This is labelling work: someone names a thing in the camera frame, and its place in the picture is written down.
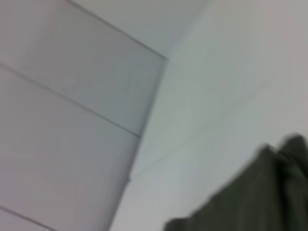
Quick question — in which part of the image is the dark green t-shirt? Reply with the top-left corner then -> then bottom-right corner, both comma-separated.
164,133 -> 308,231

